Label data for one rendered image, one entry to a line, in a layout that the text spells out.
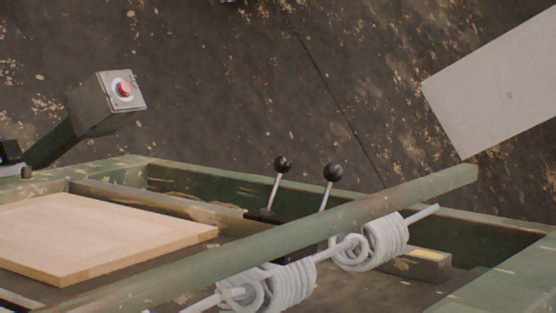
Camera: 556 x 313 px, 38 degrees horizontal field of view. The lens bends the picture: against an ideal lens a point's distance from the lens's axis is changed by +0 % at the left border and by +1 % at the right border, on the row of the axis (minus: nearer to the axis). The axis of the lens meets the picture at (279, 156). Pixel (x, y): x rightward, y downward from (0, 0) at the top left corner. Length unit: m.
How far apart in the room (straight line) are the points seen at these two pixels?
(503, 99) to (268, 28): 1.62
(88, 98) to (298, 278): 1.44
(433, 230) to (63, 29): 2.19
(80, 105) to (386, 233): 1.37
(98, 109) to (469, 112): 3.50
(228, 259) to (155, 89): 2.97
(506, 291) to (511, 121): 4.18
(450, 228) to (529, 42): 3.53
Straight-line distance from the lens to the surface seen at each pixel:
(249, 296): 0.76
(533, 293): 1.05
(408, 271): 1.37
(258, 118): 3.94
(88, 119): 2.15
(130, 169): 2.06
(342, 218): 0.74
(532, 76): 5.09
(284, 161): 1.56
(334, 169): 1.49
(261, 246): 0.65
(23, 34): 3.32
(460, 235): 1.58
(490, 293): 1.03
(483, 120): 5.25
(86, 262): 1.40
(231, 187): 1.89
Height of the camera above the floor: 2.41
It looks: 38 degrees down
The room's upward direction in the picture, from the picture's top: 59 degrees clockwise
